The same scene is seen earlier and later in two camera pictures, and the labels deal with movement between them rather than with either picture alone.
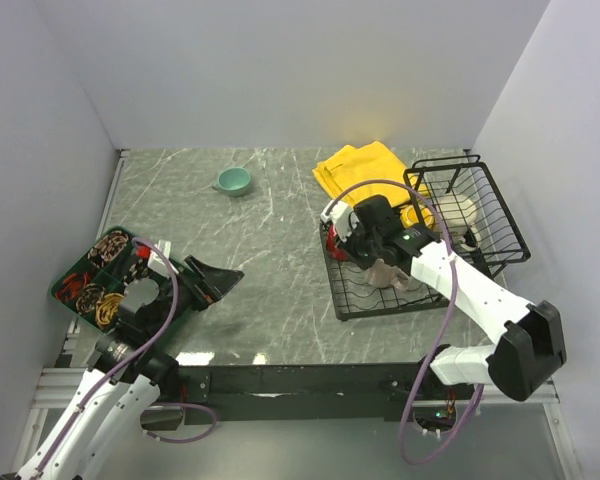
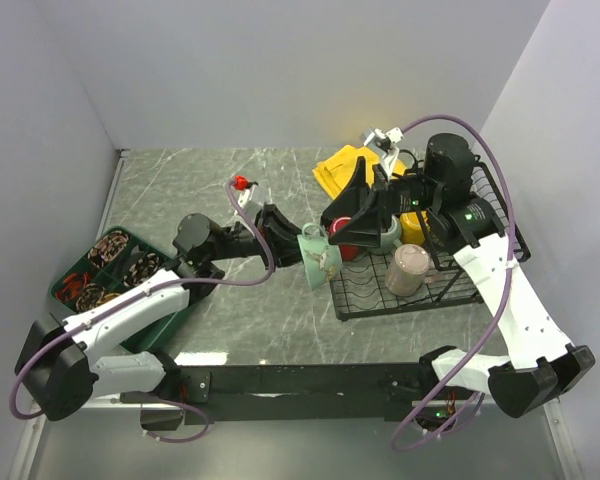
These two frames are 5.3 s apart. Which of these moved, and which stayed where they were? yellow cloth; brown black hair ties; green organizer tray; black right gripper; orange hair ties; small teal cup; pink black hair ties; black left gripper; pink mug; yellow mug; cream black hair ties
Moved: black right gripper; black left gripper; pink mug; small teal cup
Stayed: cream black hair ties; orange hair ties; yellow mug; yellow cloth; pink black hair ties; brown black hair ties; green organizer tray
